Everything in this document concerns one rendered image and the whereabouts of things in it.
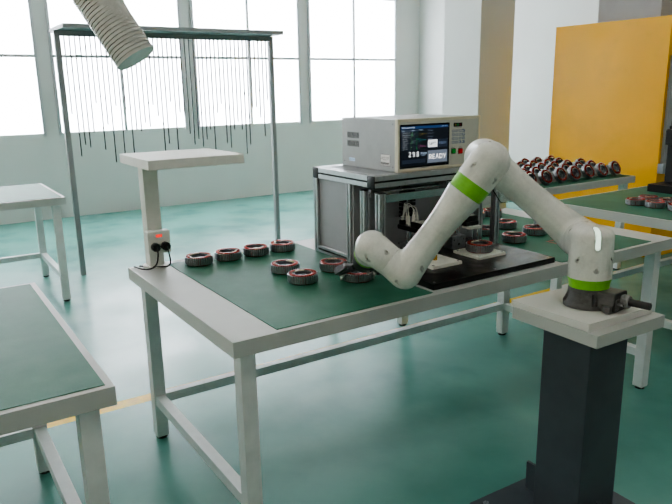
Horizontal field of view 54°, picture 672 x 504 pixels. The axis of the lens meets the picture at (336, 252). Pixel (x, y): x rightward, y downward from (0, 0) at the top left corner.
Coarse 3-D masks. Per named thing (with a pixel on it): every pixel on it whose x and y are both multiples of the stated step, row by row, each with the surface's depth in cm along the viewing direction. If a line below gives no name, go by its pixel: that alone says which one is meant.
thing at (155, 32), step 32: (64, 32) 495; (160, 32) 527; (192, 32) 532; (224, 32) 539; (256, 32) 554; (64, 96) 503; (192, 96) 560; (224, 96) 576; (256, 96) 592; (64, 128) 508
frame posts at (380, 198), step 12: (360, 192) 257; (492, 192) 283; (360, 204) 259; (384, 204) 249; (480, 204) 293; (492, 204) 284; (360, 216) 260; (384, 216) 250; (480, 216) 294; (492, 216) 286; (360, 228) 261; (384, 228) 252; (480, 228) 295; (492, 228) 287; (492, 240) 287
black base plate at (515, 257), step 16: (448, 256) 267; (464, 256) 266; (496, 256) 266; (512, 256) 265; (528, 256) 265; (544, 256) 264; (432, 272) 244; (448, 272) 244; (464, 272) 244; (480, 272) 243; (496, 272) 246; (432, 288) 230
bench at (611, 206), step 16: (608, 192) 431; (624, 192) 430; (640, 192) 428; (656, 192) 427; (576, 208) 385; (592, 208) 377; (608, 208) 375; (624, 208) 374; (640, 208) 373; (656, 208) 373; (640, 224) 353; (656, 224) 345; (624, 272) 449; (560, 288) 412
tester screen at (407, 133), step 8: (408, 128) 254; (416, 128) 256; (424, 128) 259; (432, 128) 261; (440, 128) 263; (408, 136) 255; (416, 136) 257; (424, 136) 259; (432, 136) 262; (440, 136) 264; (408, 144) 256; (416, 144) 258; (424, 144) 260; (424, 152) 261
